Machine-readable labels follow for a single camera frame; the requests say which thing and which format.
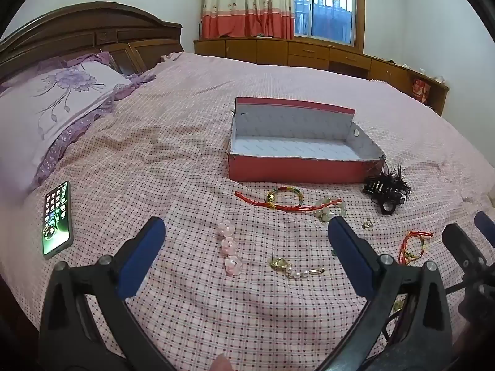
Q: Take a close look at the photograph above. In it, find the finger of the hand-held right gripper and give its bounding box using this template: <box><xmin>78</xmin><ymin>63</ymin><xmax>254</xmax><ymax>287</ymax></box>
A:
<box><xmin>443</xmin><ymin>223</ymin><xmax>488</xmax><ymax>277</ymax></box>
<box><xmin>475</xmin><ymin>212</ymin><xmax>495</xmax><ymax>248</ymax></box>

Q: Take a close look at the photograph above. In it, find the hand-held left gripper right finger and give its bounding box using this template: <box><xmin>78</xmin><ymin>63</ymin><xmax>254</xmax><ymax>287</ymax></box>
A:
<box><xmin>327</xmin><ymin>216</ymin><xmax>453</xmax><ymax>371</ymax></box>

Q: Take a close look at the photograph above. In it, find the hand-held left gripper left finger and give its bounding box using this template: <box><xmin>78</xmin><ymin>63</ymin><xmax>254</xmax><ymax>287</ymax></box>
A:
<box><xmin>39</xmin><ymin>216</ymin><xmax>174</xmax><ymax>371</ymax></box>

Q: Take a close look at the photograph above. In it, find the red yellow string bracelet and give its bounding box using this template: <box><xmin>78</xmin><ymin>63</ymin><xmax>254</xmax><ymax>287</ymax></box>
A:
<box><xmin>398</xmin><ymin>230</ymin><xmax>434</xmax><ymax>265</ymax></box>

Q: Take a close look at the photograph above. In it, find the green bead bracelet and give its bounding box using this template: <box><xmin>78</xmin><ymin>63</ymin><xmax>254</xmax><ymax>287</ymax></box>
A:
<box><xmin>313</xmin><ymin>198</ymin><xmax>347</xmax><ymax>222</ymax></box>

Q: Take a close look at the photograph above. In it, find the black feather hair clip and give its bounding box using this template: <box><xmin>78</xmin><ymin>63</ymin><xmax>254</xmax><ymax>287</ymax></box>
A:
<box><xmin>363</xmin><ymin>164</ymin><xmax>411</xmax><ymax>216</ymax></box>

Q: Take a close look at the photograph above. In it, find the gold pearl hair clip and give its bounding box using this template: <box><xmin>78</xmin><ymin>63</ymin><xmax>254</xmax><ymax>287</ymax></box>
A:
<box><xmin>269</xmin><ymin>256</ymin><xmax>326</xmax><ymax>280</ymax></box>

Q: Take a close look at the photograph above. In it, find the pink flower hair clip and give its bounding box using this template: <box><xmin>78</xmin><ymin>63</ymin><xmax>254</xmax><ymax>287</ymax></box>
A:
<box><xmin>217</xmin><ymin>220</ymin><xmax>243</xmax><ymax>275</ymax></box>

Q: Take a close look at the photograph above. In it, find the multicoloured woven bracelet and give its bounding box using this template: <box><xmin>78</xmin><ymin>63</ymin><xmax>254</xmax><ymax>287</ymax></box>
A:
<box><xmin>234</xmin><ymin>186</ymin><xmax>310</xmax><ymax>214</ymax></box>

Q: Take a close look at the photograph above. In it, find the red cardboard box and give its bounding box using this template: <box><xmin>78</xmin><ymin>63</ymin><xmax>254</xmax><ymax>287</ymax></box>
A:
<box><xmin>227</xmin><ymin>97</ymin><xmax>386</xmax><ymax>184</ymax></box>

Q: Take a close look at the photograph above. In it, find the person's left hand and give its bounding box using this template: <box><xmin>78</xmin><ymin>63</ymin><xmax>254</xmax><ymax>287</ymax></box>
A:
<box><xmin>212</xmin><ymin>353</ymin><xmax>235</xmax><ymax>371</ymax></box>

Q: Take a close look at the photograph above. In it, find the smartphone with lit screen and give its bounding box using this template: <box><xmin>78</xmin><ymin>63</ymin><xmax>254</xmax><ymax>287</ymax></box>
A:
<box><xmin>42</xmin><ymin>181</ymin><xmax>74</xmax><ymax>259</ymax></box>

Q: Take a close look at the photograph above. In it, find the pink checked bed sheet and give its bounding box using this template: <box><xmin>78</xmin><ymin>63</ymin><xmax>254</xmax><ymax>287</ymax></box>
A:
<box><xmin>0</xmin><ymin>52</ymin><xmax>495</xmax><ymax>371</ymax></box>

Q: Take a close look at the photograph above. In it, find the red gift box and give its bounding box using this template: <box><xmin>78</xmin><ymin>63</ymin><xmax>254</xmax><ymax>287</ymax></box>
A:
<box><xmin>411</xmin><ymin>78</ymin><xmax>431</xmax><ymax>103</ymax></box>

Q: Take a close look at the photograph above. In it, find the purple floral pillow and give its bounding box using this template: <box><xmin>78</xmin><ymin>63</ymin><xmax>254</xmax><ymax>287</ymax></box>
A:
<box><xmin>0</xmin><ymin>52</ymin><xmax>155</xmax><ymax>194</ymax></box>

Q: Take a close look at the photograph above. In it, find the long wooden cabinet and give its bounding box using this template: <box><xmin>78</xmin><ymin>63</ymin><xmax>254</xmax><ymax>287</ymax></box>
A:
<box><xmin>193</xmin><ymin>36</ymin><xmax>450</xmax><ymax>117</ymax></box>

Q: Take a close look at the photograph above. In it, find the wooden headboard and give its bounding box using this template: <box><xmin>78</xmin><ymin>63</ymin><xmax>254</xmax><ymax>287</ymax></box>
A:
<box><xmin>0</xmin><ymin>2</ymin><xmax>184</xmax><ymax>86</ymax></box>

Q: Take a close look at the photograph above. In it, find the barred window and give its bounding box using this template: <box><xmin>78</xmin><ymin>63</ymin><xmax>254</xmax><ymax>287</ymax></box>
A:
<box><xmin>294</xmin><ymin>0</ymin><xmax>356</xmax><ymax>45</ymax></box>

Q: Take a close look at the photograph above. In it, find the cream and red curtain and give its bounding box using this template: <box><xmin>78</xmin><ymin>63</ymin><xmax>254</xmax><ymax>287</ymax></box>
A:
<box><xmin>201</xmin><ymin>0</ymin><xmax>295</xmax><ymax>40</ymax></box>

